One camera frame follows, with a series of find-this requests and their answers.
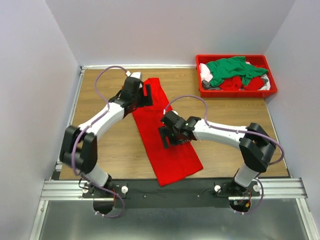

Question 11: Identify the red t shirt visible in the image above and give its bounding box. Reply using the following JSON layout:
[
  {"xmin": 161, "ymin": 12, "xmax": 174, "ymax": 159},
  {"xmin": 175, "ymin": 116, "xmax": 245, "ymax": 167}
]
[
  {"xmin": 218, "ymin": 76, "xmax": 265, "ymax": 91},
  {"xmin": 132, "ymin": 77, "xmax": 203, "ymax": 187}
]

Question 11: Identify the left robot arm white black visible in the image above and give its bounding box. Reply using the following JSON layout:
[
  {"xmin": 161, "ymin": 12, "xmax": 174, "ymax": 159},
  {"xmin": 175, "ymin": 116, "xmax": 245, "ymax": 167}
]
[{"xmin": 59, "ymin": 72, "xmax": 153, "ymax": 198}]

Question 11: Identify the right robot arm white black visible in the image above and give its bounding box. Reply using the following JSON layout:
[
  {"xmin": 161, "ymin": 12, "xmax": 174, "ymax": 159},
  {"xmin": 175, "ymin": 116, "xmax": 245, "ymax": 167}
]
[{"xmin": 158, "ymin": 110, "xmax": 277, "ymax": 197}]

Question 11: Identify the grey t shirt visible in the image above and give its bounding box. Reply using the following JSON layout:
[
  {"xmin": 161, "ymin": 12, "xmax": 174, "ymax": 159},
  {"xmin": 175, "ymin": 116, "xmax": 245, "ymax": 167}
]
[{"xmin": 201, "ymin": 80, "xmax": 221, "ymax": 91}]

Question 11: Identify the pink t shirt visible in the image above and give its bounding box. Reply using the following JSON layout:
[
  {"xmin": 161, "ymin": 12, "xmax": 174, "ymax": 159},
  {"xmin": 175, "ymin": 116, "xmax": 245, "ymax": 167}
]
[{"xmin": 199, "ymin": 63, "xmax": 213, "ymax": 82}]

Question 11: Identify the red t shirt in bin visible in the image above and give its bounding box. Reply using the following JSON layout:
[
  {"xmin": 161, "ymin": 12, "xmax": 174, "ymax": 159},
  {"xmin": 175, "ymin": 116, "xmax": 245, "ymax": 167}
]
[{"xmin": 218, "ymin": 76, "xmax": 265, "ymax": 91}]

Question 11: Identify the green t shirt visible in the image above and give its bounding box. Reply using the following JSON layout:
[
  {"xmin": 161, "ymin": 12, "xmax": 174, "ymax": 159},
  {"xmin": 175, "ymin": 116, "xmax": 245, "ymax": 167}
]
[{"xmin": 205, "ymin": 56, "xmax": 269, "ymax": 87}]

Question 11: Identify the red plastic bin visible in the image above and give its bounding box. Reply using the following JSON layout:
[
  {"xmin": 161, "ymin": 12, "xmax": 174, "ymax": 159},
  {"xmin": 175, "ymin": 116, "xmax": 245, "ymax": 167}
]
[{"xmin": 195, "ymin": 54, "xmax": 278, "ymax": 98}]

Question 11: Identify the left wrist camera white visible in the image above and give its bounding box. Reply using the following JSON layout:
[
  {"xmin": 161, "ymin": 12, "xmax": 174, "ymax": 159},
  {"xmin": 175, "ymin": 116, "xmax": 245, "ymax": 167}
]
[{"xmin": 125, "ymin": 71, "xmax": 143, "ymax": 81}]

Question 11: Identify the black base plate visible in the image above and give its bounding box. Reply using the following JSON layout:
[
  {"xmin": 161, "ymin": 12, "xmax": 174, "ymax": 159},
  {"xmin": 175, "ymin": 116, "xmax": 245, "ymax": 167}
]
[{"xmin": 81, "ymin": 177, "xmax": 260, "ymax": 213}]

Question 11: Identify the aluminium frame rail front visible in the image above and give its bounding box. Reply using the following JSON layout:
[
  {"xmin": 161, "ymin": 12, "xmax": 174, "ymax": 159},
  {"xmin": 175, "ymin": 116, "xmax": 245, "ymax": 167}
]
[{"xmin": 40, "ymin": 178, "xmax": 308, "ymax": 201}]

